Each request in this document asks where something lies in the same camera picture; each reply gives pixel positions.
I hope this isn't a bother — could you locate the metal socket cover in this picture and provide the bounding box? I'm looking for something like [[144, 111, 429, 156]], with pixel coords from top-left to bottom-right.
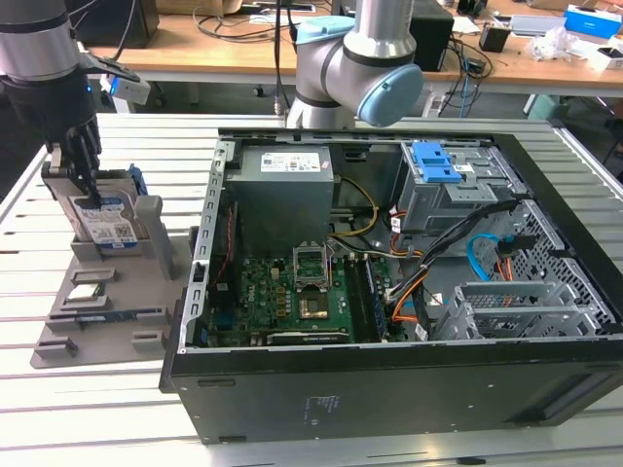
[[291, 241, 330, 292]]

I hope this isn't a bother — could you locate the orange wire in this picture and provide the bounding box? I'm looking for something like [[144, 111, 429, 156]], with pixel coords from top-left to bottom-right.
[[391, 284, 422, 323]]

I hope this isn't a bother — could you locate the grey metal drive cage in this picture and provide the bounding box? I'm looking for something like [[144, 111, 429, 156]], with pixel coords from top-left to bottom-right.
[[392, 140, 530, 244]]

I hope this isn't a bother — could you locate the white open box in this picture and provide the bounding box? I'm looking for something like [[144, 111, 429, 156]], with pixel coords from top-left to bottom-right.
[[586, 42, 623, 72]]

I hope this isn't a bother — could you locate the silver CPU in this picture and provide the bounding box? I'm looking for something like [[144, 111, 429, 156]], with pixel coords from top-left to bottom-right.
[[67, 284, 106, 302]]

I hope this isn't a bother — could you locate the pale green cabinet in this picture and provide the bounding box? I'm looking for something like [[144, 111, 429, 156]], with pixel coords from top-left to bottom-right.
[[524, 92, 570, 123]]

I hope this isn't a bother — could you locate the yellow wire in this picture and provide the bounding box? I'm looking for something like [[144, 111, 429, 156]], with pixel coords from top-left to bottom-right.
[[330, 177, 381, 239]]

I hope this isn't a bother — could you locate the black pen holder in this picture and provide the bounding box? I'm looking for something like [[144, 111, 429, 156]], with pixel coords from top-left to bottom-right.
[[479, 24, 512, 54]]

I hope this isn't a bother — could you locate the blue drive latch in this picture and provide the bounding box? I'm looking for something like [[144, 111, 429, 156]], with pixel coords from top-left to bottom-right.
[[410, 140, 462, 185]]

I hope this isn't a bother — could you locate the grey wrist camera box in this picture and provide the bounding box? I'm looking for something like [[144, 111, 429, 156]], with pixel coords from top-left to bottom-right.
[[72, 41, 152, 106]]

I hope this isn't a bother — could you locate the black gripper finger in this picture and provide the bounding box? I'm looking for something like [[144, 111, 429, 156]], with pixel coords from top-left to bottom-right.
[[41, 140, 69, 200], [65, 121, 102, 205]]

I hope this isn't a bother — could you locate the large black box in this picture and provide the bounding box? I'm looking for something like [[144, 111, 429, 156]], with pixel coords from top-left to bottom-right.
[[72, 0, 160, 50]]

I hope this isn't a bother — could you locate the thin black cable with plug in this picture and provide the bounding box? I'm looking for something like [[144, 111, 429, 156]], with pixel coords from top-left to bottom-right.
[[274, 0, 288, 117]]

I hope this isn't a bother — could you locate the white power strip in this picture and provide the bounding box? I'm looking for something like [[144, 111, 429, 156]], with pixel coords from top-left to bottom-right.
[[421, 94, 447, 118]]

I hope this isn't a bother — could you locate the clear plastic bag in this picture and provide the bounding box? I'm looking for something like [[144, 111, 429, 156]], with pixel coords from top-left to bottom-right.
[[529, 26, 593, 63]]

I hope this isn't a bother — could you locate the grey power supply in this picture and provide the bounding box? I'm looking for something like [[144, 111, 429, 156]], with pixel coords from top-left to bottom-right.
[[224, 145, 337, 244]]

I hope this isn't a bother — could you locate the black PC case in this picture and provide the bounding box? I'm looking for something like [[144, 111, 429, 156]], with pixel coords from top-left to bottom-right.
[[159, 126, 623, 447]]

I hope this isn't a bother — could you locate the grey flat tray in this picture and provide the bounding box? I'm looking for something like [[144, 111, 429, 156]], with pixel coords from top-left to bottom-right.
[[508, 14, 568, 38]]

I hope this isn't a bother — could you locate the grey parts rack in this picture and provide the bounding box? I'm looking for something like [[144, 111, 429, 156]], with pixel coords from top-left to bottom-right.
[[29, 194, 196, 371]]

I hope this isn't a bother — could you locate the black cable bundle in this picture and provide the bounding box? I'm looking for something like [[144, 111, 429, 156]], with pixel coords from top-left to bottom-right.
[[388, 198, 517, 303]]

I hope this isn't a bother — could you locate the grey metal disk bay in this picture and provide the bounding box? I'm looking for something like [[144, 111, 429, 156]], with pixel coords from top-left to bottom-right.
[[427, 279, 609, 341]]

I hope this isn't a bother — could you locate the installed RAM stick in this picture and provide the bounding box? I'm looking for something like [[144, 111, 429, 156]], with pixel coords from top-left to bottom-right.
[[363, 260, 391, 341]]

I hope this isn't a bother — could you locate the green motherboard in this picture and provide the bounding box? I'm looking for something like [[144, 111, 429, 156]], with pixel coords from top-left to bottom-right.
[[206, 255, 390, 347]]

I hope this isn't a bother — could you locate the long wooden desk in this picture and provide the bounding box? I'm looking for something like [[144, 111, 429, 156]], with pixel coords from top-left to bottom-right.
[[77, 0, 623, 116]]

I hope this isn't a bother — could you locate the blue RAM stick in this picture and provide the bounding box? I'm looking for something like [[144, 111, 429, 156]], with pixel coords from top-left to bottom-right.
[[72, 308, 137, 323]]

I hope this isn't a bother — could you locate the blue wire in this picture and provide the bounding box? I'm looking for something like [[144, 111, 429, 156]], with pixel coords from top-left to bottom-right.
[[466, 233, 515, 282]]

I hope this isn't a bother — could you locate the blue and white box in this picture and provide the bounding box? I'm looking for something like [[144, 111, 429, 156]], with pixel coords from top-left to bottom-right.
[[563, 4, 623, 38]]

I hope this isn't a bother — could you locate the hard disk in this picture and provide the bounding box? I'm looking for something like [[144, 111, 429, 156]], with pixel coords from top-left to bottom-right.
[[41, 164, 150, 254]]

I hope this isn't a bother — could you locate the black plug with orange wires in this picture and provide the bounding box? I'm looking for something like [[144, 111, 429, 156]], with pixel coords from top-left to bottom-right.
[[496, 235, 532, 282]]

